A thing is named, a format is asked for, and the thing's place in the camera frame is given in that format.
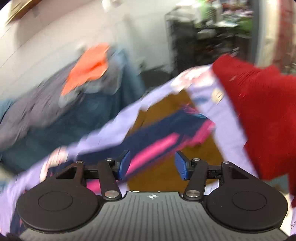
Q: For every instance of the brown folded garment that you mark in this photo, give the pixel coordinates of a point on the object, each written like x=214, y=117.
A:
x=160, y=172

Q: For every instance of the purple floral bed sheet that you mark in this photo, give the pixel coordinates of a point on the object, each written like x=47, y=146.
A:
x=204, y=89

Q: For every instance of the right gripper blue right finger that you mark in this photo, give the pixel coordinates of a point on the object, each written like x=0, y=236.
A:
x=194, y=171

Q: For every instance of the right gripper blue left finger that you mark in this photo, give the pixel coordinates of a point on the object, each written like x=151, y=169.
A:
x=109, y=172

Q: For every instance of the orange cloth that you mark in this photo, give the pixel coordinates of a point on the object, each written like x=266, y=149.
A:
x=90, y=67

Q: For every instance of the navy Minnie Mouse shirt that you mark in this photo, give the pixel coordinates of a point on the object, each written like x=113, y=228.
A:
x=69, y=203

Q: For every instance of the teal blanket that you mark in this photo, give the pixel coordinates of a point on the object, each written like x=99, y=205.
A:
x=96, y=109

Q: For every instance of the black wire rack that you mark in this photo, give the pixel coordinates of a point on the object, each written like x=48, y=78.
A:
x=199, y=32

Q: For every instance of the red garment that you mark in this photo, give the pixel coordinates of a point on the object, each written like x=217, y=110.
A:
x=264, y=100

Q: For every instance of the dark grey pillow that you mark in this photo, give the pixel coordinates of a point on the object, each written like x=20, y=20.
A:
x=37, y=108

